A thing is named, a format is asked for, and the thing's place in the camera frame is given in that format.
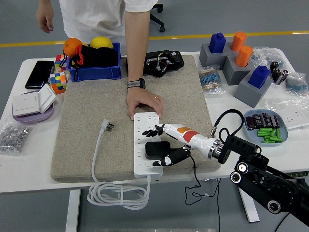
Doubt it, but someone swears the person's left hand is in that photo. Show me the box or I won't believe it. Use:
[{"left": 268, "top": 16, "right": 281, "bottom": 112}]
[{"left": 126, "top": 88, "right": 165, "bottom": 121}]

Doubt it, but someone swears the person's right hand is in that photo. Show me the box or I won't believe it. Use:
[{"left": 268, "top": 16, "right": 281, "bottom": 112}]
[{"left": 36, "top": 0, "right": 54, "bottom": 34}]

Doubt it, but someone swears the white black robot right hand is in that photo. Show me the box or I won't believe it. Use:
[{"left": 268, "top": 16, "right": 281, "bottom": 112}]
[{"left": 141, "top": 123, "right": 216, "bottom": 168}]

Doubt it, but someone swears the thin black adapter cord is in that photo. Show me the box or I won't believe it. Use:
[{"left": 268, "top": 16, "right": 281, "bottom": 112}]
[{"left": 184, "top": 153, "right": 222, "bottom": 206}]

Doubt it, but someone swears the black plug adapter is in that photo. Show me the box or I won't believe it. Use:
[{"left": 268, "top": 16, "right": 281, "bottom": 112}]
[{"left": 144, "top": 141, "right": 172, "bottom": 160}]

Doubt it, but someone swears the white power strip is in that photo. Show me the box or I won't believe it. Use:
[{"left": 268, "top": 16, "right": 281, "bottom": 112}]
[{"left": 133, "top": 112, "right": 164, "bottom": 179}]

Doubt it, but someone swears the black wrist watch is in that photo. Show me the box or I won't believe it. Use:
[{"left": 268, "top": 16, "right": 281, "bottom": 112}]
[{"left": 126, "top": 77, "right": 146, "bottom": 89}]

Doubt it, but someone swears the orange fruit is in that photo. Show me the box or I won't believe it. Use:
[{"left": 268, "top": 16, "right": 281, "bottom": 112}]
[{"left": 63, "top": 37, "right": 84, "bottom": 58}]

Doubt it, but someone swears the small colourful puzzle cube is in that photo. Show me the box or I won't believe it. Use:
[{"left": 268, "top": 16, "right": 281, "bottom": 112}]
[{"left": 54, "top": 54, "right": 70, "bottom": 73}]

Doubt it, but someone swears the grey-brown mat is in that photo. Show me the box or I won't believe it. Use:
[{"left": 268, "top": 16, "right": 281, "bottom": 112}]
[{"left": 50, "top": 54, "right": 222, "bottom": 183}]

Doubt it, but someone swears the blue plastic bin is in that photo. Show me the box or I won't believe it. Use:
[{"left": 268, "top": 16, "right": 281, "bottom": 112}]
[{"left": 65, "top": 42, "right": 122, "bottom": 82}]

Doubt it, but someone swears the black smartphone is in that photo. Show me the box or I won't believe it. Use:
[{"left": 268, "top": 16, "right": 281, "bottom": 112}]
[{"left": 25, "top": 60, "right": 56, "bottom": 90}]

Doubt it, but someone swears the bag of tan blue resistors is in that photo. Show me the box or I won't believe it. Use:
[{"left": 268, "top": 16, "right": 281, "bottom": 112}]
[{"left": 197, "top": 65, "right": 225, "bottom": 95}]

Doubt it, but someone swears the yellow lemon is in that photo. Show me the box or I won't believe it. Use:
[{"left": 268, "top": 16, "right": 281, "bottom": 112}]
[{"left": 89, "top": 36, "right": 114, "bottom": 50}]

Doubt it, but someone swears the large colourful puzzle cube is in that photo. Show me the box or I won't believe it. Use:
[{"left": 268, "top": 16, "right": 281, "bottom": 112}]
[{"left": 49, "top": 71, "right": 68, "bottom": 95}]

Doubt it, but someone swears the grey block holder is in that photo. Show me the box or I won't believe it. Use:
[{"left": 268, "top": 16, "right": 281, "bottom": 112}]
[
  {"left": 199, "top": 42, "right": 234, "bottom": 68},
  {"left": 222, "top": 55, "right": 255, "bottom": 86},
  {"left": 233, "top": 72, "right": 273, "bottom": 109}
]

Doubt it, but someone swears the black office chair base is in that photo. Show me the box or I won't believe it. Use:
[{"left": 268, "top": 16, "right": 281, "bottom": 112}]
[{"left": 149, "top": 3, "right": 166, "bottom": 33}]

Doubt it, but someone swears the clear plastic bag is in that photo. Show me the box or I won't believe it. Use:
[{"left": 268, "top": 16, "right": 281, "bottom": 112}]
[{"left": 264, "top": 98, "right": 309, "bottom": 131}]

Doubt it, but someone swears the blue square peg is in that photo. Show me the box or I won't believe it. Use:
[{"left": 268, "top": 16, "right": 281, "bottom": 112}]
[
  {"left": 209, "top": 32, "right": 227, "bottom": 54},
  {"left": 247, "top": 65, "right": 271, "bottom": 89}
]

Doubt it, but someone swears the light blue tray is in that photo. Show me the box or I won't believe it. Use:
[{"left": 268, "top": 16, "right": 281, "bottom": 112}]
[{"left": 242, "top": 109, "right": 289, "bottom": 147}]

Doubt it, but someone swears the white table leg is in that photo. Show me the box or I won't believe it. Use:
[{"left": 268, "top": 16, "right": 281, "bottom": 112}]
[
  {"left": 65, "top": 189, "right": 82, "bottom": 232},
  {"left": 238, "top": 187, "right": 261, "bottom": 223}
]

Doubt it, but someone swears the orange cylinder peg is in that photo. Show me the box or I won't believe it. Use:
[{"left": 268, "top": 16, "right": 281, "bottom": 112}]
[
  {"left": 230, "top": 31, "right": 247, "bottom": 53},
  {"left": 235, "top": 45, "right": 253, "bottom": 68}
]

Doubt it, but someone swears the purple round plate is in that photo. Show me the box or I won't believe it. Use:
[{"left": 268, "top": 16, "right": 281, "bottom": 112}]
[{"left": 12, "top": 90, "right": 56, "bottom": 125}]

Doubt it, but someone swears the bag of black capacitors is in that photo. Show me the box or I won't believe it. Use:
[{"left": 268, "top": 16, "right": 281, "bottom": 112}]
[{"left": 269, "top": 60, "right": 290, "bottom": 86}]

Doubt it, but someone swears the clear bag of small parts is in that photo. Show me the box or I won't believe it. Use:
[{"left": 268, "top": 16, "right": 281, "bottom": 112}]
[{"left": 250, "top": 46, "right": 284, "bottom": 70}]

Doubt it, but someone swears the black table control panel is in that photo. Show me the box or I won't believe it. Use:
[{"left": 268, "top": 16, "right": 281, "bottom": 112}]
[{"left": 288, "top": 171, "right": 309, "bottom": 178}]

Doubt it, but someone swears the bag of metal nuts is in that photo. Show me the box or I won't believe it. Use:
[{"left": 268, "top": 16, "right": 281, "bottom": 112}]
[{"left": 0, "top": 120, "right": 32, "bottom": 156}]

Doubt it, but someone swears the black electronic device with wires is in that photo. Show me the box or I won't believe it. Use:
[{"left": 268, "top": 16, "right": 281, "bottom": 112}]
[{"left": 142, "top": 50, "right": 185, "bottom": 78}]

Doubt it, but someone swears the white power cord with plug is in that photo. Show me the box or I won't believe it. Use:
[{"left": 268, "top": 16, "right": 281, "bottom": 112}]
[{"left": 86, "top": 118, "right": 152, "bottom": 210}]

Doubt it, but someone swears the black drawstring pouch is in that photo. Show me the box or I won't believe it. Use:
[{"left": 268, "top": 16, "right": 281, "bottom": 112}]
[{"left": 59, "top": 44, "right": 119, "bottom": 82}]

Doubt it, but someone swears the thin black hanging cable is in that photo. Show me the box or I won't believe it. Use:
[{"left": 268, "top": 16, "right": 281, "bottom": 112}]
[{"left": 216, "top": 178, "right": 222, "bottom": 232}]

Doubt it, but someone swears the white tilted wall switch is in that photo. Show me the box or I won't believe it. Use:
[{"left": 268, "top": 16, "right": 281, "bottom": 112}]
[{"left": 37, "top": 83, "right": 57, "bottom": 114}]

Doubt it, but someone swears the white flat wall switch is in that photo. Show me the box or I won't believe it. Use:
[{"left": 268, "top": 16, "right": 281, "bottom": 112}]
[{"left": 12, "top": 91, "right": 41, "bottom": 117}]

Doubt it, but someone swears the white wall socket panel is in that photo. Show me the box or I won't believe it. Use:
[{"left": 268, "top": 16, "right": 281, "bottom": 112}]
[{"left": 285, "top": 110, "right": 309, "bottom": 131}]

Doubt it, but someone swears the black floor cable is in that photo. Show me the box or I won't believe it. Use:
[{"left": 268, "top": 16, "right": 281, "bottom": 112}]
[{"left": 274, "top": 212, "right": 290, "bottom": 232}]

